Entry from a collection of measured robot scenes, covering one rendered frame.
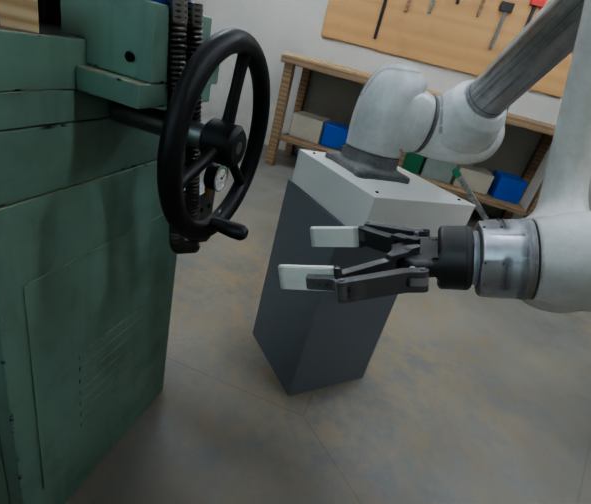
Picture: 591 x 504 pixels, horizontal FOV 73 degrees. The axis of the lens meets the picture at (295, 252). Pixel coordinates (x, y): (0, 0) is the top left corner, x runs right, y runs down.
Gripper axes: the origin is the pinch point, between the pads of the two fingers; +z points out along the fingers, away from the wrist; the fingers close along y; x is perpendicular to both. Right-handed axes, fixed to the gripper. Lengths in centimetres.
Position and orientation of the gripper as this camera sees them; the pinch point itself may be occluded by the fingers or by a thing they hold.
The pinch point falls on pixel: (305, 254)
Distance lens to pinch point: 52.7
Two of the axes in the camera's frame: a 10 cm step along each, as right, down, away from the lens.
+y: -3.1, 3.8, -8.7
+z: -9.5, -0.2, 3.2
